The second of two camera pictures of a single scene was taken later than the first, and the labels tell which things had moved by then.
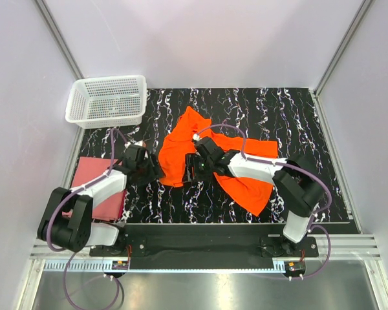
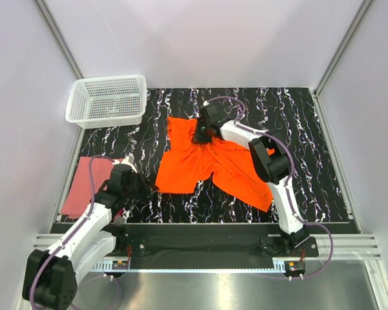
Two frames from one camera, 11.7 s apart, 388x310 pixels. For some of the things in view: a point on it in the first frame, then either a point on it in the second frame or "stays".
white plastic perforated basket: [107, 102] stays
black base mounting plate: [204, 241] stays
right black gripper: [191, 160] → [197, 137]
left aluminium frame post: [59, 40] stays
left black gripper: [156, 172] → [147, 186]
